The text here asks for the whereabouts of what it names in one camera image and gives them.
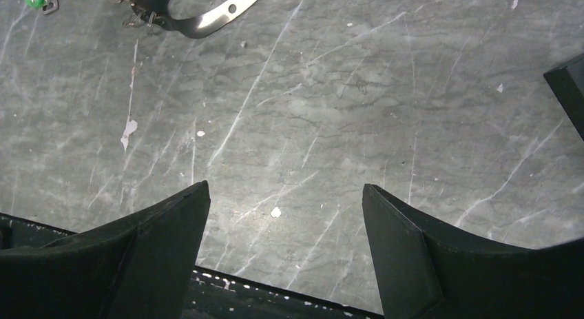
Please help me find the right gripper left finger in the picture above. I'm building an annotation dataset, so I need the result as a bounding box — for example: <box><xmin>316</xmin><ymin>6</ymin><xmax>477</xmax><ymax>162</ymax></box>
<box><xmin>1</xmin><ymin>181</ymin><xmax>211</xmax><ymax>318</ymax></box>

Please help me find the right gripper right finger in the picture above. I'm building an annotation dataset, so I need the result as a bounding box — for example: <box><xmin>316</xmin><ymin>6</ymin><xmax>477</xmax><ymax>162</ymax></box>
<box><xmin>362</xmin><ymin>184</ymin><xmax>583</xmax><ymax>318</ymax></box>

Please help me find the black box right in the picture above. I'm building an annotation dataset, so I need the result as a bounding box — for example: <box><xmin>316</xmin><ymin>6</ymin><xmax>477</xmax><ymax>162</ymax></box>
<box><xmin>543</xmin><ymin>53</ymin><xmax>583</xmax><ymax>139</ymax></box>

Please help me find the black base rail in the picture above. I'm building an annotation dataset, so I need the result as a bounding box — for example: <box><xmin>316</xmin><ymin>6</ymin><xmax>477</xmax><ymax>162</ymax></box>
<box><xmin>1</xmin><ymin>214</ymin><xmax>383</xmax><ymax>319</ymax></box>

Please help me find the large metal key ring plate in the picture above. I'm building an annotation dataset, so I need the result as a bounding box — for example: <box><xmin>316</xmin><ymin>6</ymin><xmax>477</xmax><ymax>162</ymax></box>
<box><xmin>112</xmin><ymin>0</ymin><xmax>258</xmax><ymax>39</ymax></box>

